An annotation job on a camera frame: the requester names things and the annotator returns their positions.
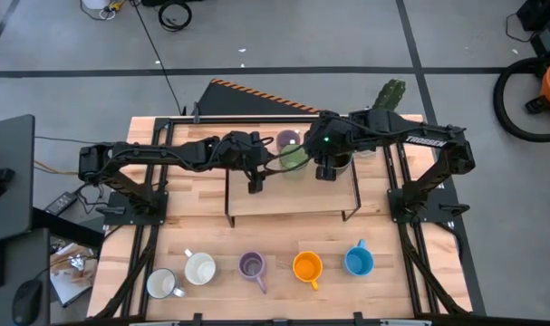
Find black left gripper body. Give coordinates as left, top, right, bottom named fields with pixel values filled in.
left=219, top=130, right=275, bottom=195

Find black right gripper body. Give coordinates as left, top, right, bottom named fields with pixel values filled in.
left=304, top=110, right=362, bottom=181

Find blue brown speckled mug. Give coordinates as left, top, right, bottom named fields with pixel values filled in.
left=331, top=152, right=354, bottom=177

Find purple ribbed mug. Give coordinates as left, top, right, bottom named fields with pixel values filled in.
left=236, top=250, right=268, bottom=295
left=276, top=129, right=302, bottom=153

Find green ribbed mug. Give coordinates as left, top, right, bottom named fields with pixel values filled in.
left=278, top=143, right=310, bottom=178

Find orange faceted mug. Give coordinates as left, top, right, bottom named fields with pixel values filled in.
left=292, top=250, right=324, bottom=292

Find light blue faceted mug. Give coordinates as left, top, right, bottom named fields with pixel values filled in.
left=343, top=238, right=375, bottom=278

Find white blue patterned mug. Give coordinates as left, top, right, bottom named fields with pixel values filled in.
left=146, top=267, right=187, bottom=301

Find black mat orange striped edge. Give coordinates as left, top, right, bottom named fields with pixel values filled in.
left=196, top=78, right=323, bottom=117

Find wooden shelf riser black legs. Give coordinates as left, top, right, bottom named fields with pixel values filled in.
left=223, top=167, right=362, bottom=228

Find green cactus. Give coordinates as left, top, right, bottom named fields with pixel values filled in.
left=372, top=79, right=407, bottom=113

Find black power adapter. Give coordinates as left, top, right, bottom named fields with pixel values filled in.
left=43, top=191, right=80, bottom=217

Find open cardboard box papers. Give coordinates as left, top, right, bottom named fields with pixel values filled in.
left=49, top=243, right=99, bottom=309

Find black box grey screen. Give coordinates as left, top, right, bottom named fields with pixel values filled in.
left=530, top=26, right=550, bottom=58

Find black desk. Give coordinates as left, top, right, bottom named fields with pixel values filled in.
left=0, top=113, right=36, bottom=248
left=0, top=227, right=53, bottom=326

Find black equipment case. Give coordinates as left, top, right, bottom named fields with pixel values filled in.
left=515, top=0, right=550, bottom=31

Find black computer mouse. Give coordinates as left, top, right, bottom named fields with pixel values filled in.
left=11, top=279, right=44, bottom=326

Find black aluminium rig frame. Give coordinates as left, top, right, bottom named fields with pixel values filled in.
left=87, top=115, right=473, bottom=326

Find long black floor cable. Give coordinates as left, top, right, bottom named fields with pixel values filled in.
left=130, top=0, right=188, bottom=117

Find coiled black cable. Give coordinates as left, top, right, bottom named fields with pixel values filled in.
left=158, top=0, right=194, bottom=33

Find thin black cable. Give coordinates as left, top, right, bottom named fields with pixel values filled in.
left=33, top=134, right=129, bottom=146
left=504, top=12, right=529, bottom=44

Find yellow cable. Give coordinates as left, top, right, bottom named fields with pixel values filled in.
left=33, top=158, right=79, bottom=177

